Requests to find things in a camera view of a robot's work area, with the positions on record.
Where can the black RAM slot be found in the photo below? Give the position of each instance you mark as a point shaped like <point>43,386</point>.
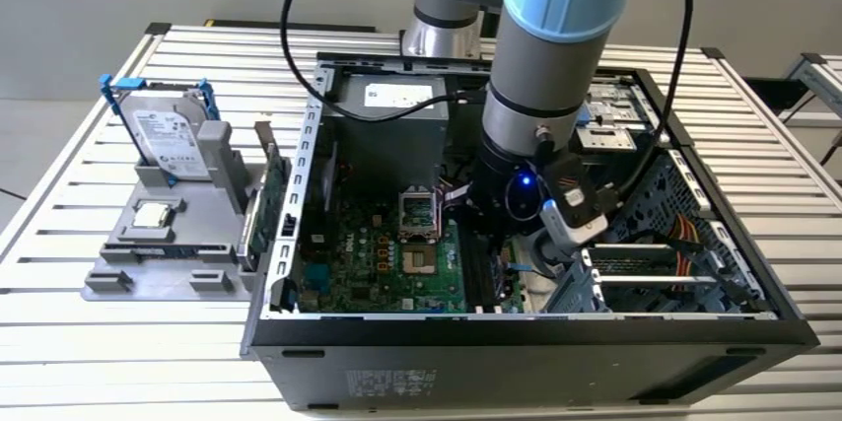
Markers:
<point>479,283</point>
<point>471,278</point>

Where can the metal locking lever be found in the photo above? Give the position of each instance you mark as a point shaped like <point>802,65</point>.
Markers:
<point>436,216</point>

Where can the CPU socket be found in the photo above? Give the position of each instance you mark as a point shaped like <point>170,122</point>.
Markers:
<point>420,258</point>

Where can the green motherboard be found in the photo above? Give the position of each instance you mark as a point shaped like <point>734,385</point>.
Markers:
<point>427,288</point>

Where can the grey power supply unit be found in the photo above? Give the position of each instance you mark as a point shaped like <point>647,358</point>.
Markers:
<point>388,145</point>

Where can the metal drive cage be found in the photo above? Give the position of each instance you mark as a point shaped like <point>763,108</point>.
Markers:
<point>605,140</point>

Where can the metal disk bay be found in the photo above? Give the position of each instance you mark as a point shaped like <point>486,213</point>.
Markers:
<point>658,280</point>

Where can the green graphics card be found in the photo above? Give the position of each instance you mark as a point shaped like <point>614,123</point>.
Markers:
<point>270,194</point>

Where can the black open PC case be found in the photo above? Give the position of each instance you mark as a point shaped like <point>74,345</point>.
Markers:
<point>461,371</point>

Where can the grey parts rack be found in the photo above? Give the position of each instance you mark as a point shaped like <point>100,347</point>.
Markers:
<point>198,224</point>

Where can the silver CPU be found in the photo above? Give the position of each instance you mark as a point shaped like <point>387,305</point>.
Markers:
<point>152,216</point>

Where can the hard disk in blue carrier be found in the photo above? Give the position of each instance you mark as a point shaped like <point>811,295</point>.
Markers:
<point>164,130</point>

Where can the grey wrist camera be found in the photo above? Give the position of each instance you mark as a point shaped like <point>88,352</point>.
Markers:
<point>566,233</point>

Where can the blue plastic drive bracket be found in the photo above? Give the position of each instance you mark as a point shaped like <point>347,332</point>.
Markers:
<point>583,113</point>

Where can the black rail with yellow end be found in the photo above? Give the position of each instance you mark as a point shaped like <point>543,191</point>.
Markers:
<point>263,25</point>

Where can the aluminium side table frame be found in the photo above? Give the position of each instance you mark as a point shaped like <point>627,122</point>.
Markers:
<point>815,71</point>

